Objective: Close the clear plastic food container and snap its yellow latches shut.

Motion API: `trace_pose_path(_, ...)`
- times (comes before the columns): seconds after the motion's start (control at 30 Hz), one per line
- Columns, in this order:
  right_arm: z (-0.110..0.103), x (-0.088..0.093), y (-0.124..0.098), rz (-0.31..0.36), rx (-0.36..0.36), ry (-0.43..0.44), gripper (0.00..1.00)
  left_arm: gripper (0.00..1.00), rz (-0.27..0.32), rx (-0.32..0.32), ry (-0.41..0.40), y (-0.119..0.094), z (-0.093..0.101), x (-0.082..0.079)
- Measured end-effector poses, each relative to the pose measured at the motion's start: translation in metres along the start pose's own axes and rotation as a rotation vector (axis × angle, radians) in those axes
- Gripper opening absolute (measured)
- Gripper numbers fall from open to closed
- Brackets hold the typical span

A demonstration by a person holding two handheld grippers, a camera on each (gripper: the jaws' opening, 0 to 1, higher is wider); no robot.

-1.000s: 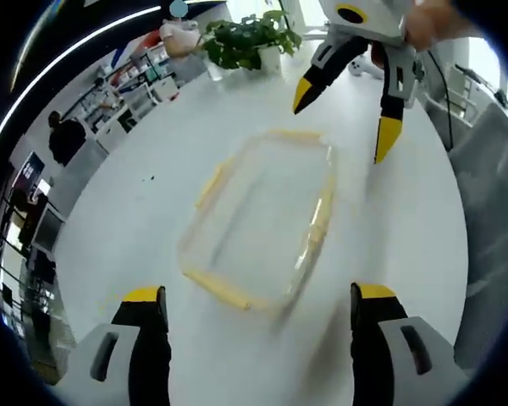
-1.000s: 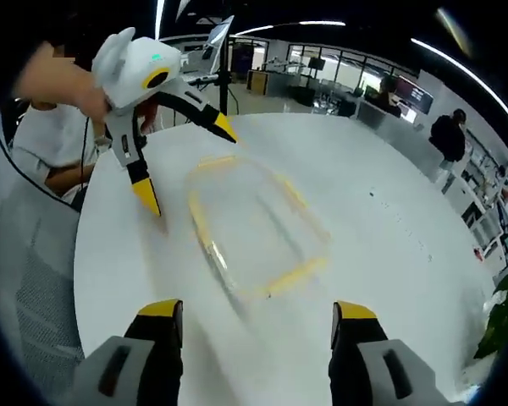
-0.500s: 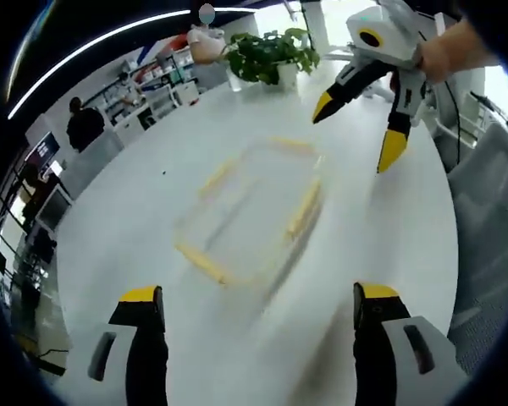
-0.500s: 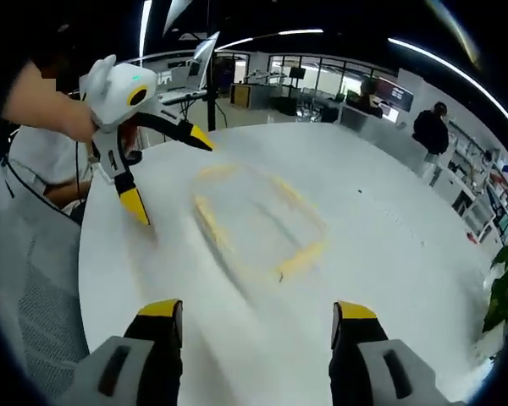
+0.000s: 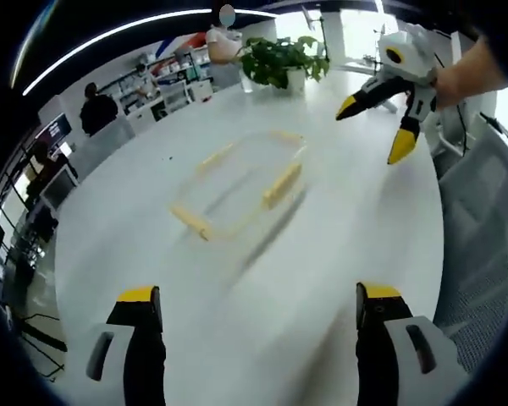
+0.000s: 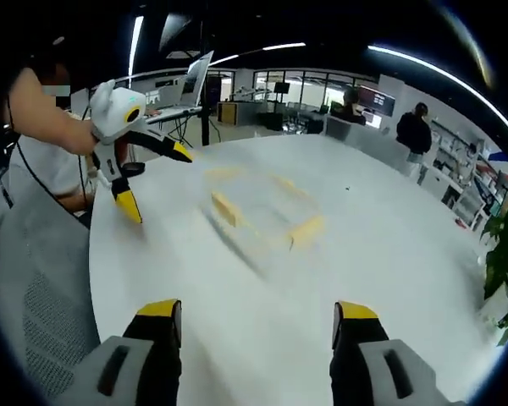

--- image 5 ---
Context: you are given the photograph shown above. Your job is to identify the dark wall monitor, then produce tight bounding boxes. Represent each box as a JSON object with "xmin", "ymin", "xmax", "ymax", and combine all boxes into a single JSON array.
[{"xmin": 36, "ymin": 112, "xmax": 75, "ymax": 141}]

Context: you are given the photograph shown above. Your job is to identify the long curved ceiling light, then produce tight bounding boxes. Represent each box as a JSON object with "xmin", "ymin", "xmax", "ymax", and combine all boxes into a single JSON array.
[{"xmin": 21, "ymin": 8, "xmax": 277, "ymax": 96}]

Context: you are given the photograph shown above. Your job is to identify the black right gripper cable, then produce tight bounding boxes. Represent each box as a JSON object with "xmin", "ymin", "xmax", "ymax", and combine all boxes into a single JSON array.
[{"xmin": 454, "ymin": 102, "xmax": 472, "ymax": 156}]

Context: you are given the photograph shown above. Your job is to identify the green potted plant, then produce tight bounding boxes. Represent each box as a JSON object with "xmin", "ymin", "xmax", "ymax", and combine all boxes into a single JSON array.
[{"xmin": 240, "ymin": 36, "xmax": 332, "ymax": 91}]

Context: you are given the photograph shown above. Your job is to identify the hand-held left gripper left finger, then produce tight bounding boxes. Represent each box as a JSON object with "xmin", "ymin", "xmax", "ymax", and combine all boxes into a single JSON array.
[{"xmin": 83, "ymin": 285, "xmax": 168, "ymax": 406}]

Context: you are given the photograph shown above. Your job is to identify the white office chair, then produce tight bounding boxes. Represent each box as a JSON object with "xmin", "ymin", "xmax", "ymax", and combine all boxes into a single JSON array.
[{"xmin": 422, "ymin": 105, "xmax": 480, "ymax": 158}]

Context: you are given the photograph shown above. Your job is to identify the white storage shelves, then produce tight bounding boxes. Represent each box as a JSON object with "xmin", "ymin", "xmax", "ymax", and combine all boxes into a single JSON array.
[{"xmin": 97, "ymin": 44, "xmax": 216, "ymax": 116}]

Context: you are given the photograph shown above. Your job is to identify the clear plastic box yellow buckles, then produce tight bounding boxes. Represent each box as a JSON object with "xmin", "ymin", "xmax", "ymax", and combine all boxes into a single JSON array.
[{"xmin": 168, "ymin": 129, "xmax": 310, "ymax": 244}]

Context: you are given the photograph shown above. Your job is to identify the white plant pot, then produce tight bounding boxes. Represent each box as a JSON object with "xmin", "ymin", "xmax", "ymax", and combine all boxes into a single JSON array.
[{"xmin": 284, "ymin": 69, "xmax": 306, "ymax": 92}]

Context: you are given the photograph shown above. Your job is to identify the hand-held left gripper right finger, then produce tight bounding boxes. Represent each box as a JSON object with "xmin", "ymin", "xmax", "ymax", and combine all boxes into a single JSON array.
[{"xmin": 355, "ymin": 281, "xmax": 471, "ymax": 406}]

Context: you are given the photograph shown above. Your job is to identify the grey mesh office chair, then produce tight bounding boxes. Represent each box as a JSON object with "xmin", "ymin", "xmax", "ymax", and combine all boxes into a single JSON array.
[{"xmin": 432, "ymin": 134, "xmax": 508, "ymax": 374}]

